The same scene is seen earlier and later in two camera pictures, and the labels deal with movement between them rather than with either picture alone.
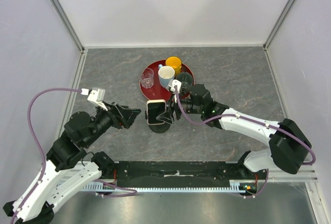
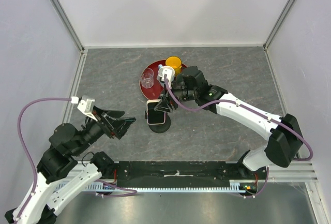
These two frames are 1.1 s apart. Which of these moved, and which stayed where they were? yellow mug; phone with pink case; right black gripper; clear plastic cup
Moved: right black gripper
Stayed: clear plastic cup; phone with pink case; yellow mug
